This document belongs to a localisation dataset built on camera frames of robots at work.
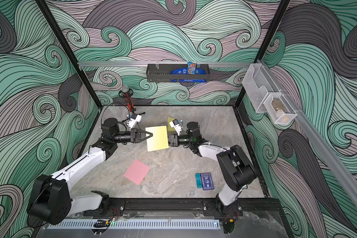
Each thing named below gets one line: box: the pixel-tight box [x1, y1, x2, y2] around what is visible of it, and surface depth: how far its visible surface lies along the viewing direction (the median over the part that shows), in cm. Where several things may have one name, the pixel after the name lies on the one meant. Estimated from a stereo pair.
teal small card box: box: [194, 173, 203, 189], surface depth 85 cm
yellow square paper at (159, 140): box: [145, 125, 170, 152], surface depth 74 cm
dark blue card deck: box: [200, 172, 215, 191], surface depth 82 cm
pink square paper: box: [122, 159, 151, 186], surface depth 89 cm
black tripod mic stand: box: [118, 88, 146, 130], surface depth 98 cm
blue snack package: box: [169, 61, 208, 83], surface depth 93 cm
